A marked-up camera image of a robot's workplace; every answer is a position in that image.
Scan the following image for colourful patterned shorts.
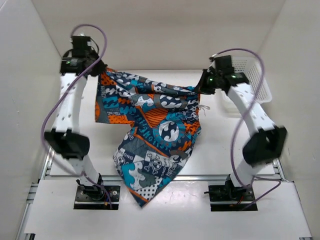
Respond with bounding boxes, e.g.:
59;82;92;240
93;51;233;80
95;68;201;207

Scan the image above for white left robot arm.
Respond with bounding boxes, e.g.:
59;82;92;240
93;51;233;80
44;35;106;201

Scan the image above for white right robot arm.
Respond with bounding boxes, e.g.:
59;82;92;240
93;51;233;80
196;55;287;200

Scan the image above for white plastic mesh basket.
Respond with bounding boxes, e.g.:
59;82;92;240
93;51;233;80
219;56;272;118

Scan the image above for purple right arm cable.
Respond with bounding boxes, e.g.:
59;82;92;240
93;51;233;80
209;48;282;211

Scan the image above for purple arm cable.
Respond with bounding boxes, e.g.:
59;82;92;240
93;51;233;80
209;48;282;211
41;24;114;210

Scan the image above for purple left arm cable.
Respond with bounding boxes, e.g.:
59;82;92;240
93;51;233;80
41;24;114;210

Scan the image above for aluminium table edge rail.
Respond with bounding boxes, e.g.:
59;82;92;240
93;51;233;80
44;173;281;182

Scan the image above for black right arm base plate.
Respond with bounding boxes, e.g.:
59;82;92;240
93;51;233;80
203;185;258;212

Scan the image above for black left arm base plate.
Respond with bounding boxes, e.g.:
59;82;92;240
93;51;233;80
73;184;121;211

